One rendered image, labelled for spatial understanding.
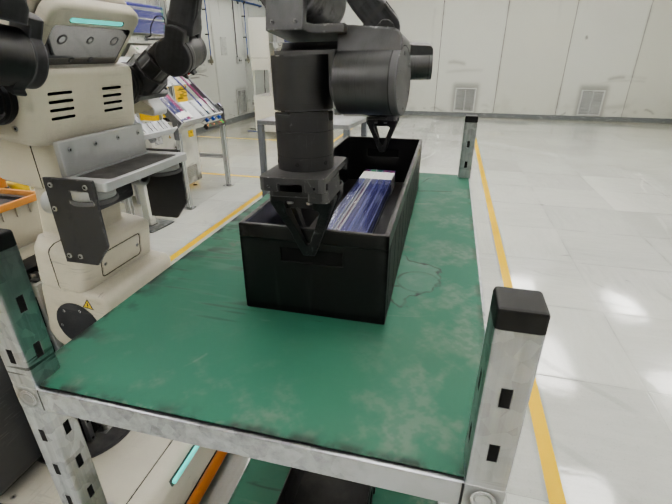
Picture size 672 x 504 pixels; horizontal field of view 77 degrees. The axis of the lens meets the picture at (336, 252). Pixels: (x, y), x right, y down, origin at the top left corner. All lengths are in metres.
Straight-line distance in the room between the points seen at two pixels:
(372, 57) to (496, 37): 9.43
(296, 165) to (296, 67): 0.09
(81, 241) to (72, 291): 0.15
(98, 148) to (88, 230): 0.16
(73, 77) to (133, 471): 0.92
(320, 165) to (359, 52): 0.11
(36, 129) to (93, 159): 0.10
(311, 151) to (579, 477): 1.50
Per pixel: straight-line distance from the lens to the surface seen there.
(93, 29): 0.92
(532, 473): 1.68
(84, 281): 0.97
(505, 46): 9.83
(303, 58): 0.41
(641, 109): 10.47
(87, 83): 0.94
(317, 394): 0.41
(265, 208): 0.55
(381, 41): 0.40
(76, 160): 0.89
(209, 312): 0.54
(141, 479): 1.28
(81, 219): 0.86
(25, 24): 0.73
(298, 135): 0.41
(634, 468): 1.85
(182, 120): 3.85
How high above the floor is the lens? 1.24
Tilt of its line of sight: 25 degrees down
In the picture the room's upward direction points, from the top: straight up
